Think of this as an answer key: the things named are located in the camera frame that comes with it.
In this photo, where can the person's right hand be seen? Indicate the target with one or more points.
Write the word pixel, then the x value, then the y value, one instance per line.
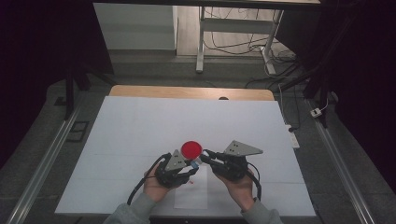
pixel 239 193

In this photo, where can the dark curtain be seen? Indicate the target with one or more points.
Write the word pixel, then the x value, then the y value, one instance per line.
pixel 37 62
pixel 364 77

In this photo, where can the white desk frame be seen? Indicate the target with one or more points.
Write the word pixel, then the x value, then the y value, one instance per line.
pixel 236 25

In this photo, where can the aluminium floor rail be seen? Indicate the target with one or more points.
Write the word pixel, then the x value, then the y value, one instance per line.
pixel 339 168
pixel 40 171

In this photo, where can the round red ink pad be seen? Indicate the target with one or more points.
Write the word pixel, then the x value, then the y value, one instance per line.
pixel 191 150

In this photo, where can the black table grommet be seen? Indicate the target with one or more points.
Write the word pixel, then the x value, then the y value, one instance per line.
pixel 223 98

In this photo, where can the white paper sheet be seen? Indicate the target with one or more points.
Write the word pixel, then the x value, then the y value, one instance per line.
pixel 196 194

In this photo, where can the small white adapter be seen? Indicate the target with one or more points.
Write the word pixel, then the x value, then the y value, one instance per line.
pixel 316 112

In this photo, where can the person's left hand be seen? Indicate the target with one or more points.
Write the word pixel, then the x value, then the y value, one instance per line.
pixel 155 188

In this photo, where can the large white board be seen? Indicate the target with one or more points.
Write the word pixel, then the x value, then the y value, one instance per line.
pixel 140 124

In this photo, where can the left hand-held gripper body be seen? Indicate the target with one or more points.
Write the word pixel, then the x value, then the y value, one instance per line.
pixel 169 175

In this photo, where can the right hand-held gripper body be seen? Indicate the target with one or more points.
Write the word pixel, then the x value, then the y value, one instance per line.
pixel 232 166

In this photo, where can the wooden table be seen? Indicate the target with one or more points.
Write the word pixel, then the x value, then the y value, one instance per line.
pixel 174 92

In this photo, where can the white power strip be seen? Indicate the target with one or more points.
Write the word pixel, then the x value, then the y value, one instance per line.
pixel 293 138

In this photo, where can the black metal stand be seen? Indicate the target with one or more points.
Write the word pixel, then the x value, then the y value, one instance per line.
pixel 69 93
pixel 320 93

